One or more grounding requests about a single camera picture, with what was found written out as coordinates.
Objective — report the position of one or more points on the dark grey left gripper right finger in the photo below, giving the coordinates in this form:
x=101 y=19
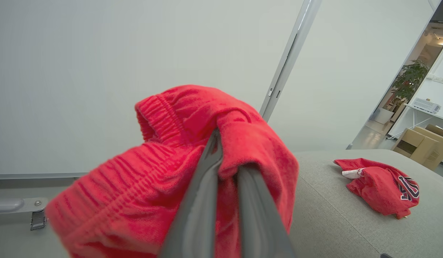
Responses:
x=259 y=215

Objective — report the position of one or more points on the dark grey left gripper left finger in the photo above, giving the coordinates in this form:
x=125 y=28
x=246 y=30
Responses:
x=198 y=200

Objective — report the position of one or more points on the red shorts with elastic waistband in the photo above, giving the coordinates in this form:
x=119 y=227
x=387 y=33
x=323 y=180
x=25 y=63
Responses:
x=135 y=186

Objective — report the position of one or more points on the red jersey with navy lettering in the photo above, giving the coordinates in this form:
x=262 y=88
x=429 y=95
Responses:
x=379 y=190

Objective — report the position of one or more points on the grey fabric sofa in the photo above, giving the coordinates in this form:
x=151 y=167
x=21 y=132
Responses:
x=332 y=222

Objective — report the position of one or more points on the white plant pot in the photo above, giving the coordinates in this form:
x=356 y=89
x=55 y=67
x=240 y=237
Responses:
x=383 y=115

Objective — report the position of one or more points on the black caster wheel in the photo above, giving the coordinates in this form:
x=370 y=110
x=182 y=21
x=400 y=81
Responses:
x=38 y=220

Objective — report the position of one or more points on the open cardboard box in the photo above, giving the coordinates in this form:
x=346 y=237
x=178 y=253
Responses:
x=416 y=148

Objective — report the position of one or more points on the white table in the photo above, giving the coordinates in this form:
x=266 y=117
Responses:
x=422 y=116

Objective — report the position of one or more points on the flat cardboard box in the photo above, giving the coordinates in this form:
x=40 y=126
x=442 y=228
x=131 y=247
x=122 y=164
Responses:
x=442 y=138

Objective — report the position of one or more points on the white device on table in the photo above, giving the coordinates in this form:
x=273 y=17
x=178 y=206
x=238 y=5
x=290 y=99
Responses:
x=426 y=105

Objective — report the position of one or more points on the green potted plant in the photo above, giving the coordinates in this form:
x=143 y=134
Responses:
x=409 y=79

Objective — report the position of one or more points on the grey partition corner post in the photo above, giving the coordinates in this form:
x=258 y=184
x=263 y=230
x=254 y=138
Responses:
x=289 y=57

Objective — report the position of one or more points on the grey partition bottom rail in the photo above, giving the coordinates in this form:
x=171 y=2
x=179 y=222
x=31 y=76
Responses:
x=34 y=176

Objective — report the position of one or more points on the grey partition foot bracket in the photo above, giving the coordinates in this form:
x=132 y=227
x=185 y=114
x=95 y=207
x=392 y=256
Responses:
x=13 y=205

